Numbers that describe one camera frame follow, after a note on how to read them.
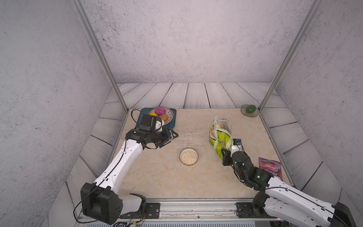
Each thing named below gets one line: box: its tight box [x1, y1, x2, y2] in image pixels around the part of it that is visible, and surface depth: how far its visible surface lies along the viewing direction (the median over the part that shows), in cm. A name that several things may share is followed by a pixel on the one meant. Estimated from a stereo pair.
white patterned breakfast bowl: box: [179, 148, 199, 166], surface depth 91 cm
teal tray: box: [140, 107, 177, 129], surface depth 115 cm
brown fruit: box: [159, 113, 169, 122], surface depth 111 cm
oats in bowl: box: [181, 150, 198, 166], surface depth 90 cm
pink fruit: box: [155, 106, 166, 115], surface depth 116 cm
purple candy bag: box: [258, 157, 284, 182], surface depth 88 cm
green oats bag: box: [208, 115, 234, 161], surface depth 76 cm
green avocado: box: [245, 104, 257, 114], surface depth 120 cm
